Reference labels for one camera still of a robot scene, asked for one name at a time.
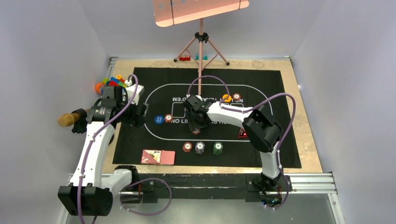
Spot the green poker chip stack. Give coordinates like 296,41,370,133
213,142,223,155

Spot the blue small blind button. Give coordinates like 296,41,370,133
154,115,164,124

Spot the playing card deck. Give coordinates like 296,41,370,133
141,149,176,165

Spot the pink music stand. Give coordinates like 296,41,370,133
152,0,250,95

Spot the black red all-in triangle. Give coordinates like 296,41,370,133
238,128,248,139

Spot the black poker table mat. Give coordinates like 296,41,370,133
113,67,284,168

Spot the gold microphone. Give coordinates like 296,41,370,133
57,109,90,127

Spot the red toy block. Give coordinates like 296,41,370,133
179,55,191,61

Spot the single red poker chip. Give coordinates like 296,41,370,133
164,114,173,123

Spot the purple cable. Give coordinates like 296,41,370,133
187,75,297,211
77,74,172,224

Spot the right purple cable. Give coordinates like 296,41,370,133
187,75,297,211

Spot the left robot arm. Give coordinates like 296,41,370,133
57,84,148,216

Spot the blue poker chip stack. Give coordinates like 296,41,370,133
195,141,205,155

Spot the yellow big blind button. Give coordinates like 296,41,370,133
222,94,233,103

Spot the colourful toy block stack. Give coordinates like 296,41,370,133
102,75,128,88

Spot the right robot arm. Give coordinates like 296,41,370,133
183,95,282,190

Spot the aluminium rail frame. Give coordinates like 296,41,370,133
74,58,337,210

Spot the red poker chip stack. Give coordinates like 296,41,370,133
182,142,192,153

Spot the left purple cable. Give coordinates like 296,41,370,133
77,74,172,224

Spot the orange tape roll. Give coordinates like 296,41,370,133
95,83,106,95

